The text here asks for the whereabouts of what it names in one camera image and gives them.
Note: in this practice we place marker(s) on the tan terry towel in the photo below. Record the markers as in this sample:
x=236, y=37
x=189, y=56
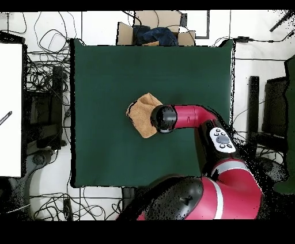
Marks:
x=140, y=115

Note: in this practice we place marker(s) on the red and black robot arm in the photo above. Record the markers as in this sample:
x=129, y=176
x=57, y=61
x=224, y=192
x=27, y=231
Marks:
x=235, y=193

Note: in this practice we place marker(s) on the dark green table cloth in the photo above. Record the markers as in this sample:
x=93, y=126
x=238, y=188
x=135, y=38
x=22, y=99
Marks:
x=103, y=80

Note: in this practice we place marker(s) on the dark blue garment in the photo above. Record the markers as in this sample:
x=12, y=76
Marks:
x=159, y=35

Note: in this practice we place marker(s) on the brown cardboard box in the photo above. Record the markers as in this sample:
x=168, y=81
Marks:
x=124, y=34

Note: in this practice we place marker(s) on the black upright bar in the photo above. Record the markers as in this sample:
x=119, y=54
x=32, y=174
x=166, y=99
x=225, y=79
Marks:
x=253, y=103

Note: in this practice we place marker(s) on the black power strip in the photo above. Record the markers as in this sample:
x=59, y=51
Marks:
x=68, y=209

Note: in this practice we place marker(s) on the black power adapter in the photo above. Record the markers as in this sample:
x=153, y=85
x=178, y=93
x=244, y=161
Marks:
x=243, y=39

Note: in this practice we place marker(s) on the white board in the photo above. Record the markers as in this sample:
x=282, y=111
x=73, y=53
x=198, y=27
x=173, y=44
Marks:
x=10, y=92

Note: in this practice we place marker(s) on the black marker strip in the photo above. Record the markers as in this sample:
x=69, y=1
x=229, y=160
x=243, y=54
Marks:
x=5, y=117

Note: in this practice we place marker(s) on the dark green fabric panel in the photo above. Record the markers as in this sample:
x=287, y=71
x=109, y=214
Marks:
x=290, y=138

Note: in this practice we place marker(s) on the black slanted rod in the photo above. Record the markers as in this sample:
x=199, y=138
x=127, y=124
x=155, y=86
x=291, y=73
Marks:
x=280, y=23

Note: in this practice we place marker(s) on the grey metal frame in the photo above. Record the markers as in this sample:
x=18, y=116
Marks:
x=208, y=23

